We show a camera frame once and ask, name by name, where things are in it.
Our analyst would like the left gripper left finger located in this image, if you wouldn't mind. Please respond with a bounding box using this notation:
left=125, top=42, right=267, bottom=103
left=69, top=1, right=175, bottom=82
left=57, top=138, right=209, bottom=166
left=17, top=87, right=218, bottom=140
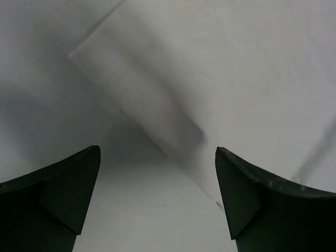
left=1, top=145, right=101, bottom=252

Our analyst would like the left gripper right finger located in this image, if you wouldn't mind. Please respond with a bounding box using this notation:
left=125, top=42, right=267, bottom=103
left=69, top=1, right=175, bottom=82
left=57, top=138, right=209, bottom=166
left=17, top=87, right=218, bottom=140
left=215, top=147, right=335, bottom=252

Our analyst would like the white and green t-shirt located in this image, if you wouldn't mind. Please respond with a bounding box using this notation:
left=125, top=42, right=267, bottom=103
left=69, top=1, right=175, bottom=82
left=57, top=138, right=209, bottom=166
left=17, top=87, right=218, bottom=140
left=69, top=1, right=335, bottom=203

